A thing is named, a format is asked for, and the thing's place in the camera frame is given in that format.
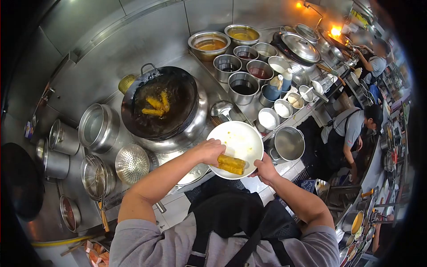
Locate steel container with dark liquid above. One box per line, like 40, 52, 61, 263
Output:
212, 54, 243, 83

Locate person's left hand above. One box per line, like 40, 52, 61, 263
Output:
195, 138, 227, 167

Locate large steel ladle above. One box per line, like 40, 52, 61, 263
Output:
154, 162, 211, 214

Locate blue box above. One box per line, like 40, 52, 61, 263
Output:
295, 178, 331, 201

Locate perforated steel skimmer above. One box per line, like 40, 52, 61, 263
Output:
115, 144, 150, 185

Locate person's right hand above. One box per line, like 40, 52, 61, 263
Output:
249, 152, 282, 187

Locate steel container with white sauce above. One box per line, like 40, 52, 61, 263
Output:
268, 55, 292, 76

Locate steel cup with white powder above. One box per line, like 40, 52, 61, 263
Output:
256, 107, 281, 134
273, 99, 294, 119

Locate lidded steel pot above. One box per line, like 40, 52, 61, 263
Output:
35, 138, 70, 180
48, 119, 81, 156

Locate yellow hose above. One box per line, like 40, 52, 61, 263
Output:
31, 235, 95, 248

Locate steel container with pale liquid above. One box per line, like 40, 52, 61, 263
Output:
252, 42, 278, 61

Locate steel bowl with red sauce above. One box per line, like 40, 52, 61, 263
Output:
60, 195, 81, 233

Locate person's left fingers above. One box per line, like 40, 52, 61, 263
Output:
211, 139, 227, 166

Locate yellow tin can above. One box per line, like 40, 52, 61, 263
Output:
118, 74, 136, 95

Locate big container with black sauce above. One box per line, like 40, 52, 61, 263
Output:
228, 71, 260, 106

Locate steel cup holding bottles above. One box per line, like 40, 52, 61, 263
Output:
258, 84, 278, 108

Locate steel container with red sauce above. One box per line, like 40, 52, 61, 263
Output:
246, 60, 275, 86

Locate steel wok lid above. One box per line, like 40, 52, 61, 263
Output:
280, 32, 322, 64

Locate small steel ladle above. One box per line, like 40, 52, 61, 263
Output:
210, 100, 234, 123

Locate person's right thumb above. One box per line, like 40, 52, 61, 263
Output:
253, 153, 269, 169

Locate wire strainer with wooden handle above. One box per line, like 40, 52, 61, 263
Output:
81, 154, 111, 233

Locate black wok with oil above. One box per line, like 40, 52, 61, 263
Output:
121, 63, 199, 140

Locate round perforated steel strainer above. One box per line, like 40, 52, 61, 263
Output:
288, 61, 311, 87

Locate large bowl with yellow liquid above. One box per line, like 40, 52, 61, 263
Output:
224, 24, 262, 47

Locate steel water tap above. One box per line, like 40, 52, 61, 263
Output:
31, 87, 56, 127

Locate black floor mat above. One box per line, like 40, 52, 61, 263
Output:
296, 116, 335, 181

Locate steel pot under strainer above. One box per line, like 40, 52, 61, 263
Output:
81, 155, 117, 201

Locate tray of orange food pieces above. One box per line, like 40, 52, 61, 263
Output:
85, 240, 110, 267

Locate large empty black wok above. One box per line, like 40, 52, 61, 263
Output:
0, 142, 45, 221

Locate wok over flame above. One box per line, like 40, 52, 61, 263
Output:
316, 29, 346, 61

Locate white capped squeeze bottle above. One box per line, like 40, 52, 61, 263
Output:
282, 68, 293, 91

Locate white round plate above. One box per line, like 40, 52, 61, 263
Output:
206, 121, 264, 180

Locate empty steel pot with handle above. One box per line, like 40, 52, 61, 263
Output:
268, 126, 306, 165

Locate raw yellow spring roll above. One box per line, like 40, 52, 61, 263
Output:
217, 162, 244, 176
218, 154, 247, 169

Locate steel cup with beige powder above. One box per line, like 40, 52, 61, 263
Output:
286, 92, 305, 111

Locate squeeze bottle with blue wrap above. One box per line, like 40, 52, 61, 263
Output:
263, 74, 284, 101

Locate black wok under lid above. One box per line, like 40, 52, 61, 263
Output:
270, 31, 321, 67

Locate steel container with brown sauce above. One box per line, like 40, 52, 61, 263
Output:
232, 45, 260, 64

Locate steel pot with water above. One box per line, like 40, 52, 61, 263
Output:
78, 103, 121, 154

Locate large bowl with orange liquid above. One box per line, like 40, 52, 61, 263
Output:
187, 30, 232, 63

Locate steel cup with spoon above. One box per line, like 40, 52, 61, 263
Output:
298, 85, 315, 103

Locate person's body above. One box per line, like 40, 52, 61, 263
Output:
109, 175, 341, 267

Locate steel counter with dishes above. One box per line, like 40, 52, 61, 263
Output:
336, 100, 415, 267

